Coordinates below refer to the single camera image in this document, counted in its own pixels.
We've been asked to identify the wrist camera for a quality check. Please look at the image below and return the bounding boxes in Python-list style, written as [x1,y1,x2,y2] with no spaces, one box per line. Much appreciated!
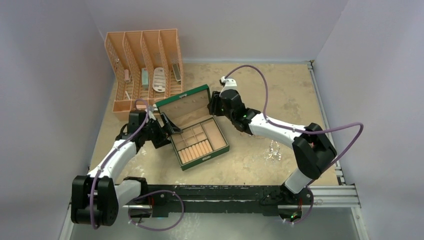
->
[145,104,160,120]
[219,76,237,93]

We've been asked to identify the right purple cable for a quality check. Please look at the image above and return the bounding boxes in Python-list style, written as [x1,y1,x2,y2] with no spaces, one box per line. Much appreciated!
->
[223,64,365,186]

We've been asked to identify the orange file organizer rack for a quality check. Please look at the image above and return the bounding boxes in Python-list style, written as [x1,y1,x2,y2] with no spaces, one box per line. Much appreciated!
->
[104,28,184,121]

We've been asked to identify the green grey item in rack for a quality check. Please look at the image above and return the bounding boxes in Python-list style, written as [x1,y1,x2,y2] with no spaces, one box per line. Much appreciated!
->
[141,68,150,90]

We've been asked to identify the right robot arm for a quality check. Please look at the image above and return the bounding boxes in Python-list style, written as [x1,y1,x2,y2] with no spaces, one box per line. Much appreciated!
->
[207,89,337,204]

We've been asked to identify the pink item in rack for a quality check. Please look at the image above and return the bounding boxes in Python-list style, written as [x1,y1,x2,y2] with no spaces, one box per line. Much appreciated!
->
[124,69,131,83]

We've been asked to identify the grey flat item in rack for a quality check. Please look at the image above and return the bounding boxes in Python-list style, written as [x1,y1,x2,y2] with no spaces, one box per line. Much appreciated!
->
[172,63,182,83]

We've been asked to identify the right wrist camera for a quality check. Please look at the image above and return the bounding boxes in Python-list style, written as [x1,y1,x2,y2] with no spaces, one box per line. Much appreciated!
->
[219,76,237,93]

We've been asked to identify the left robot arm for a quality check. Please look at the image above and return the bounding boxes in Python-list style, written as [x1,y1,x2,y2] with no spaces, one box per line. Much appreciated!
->
[70,110,182,230]

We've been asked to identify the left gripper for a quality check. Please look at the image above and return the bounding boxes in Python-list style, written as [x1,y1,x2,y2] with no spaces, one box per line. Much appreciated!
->
[141,113,182,148]

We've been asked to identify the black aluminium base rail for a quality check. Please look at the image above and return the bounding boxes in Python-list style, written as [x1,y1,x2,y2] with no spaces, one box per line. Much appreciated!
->
[122,183,361,220]

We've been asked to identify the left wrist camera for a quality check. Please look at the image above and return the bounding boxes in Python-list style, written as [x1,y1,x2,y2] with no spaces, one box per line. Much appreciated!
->
[145,104,160,120]

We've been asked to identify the green jewelry box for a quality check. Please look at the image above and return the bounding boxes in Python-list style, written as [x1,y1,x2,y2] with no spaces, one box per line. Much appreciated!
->
[155,84,230,171]

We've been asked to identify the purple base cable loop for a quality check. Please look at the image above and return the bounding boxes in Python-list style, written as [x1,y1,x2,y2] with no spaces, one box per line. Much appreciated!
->
[128,190,186,232]

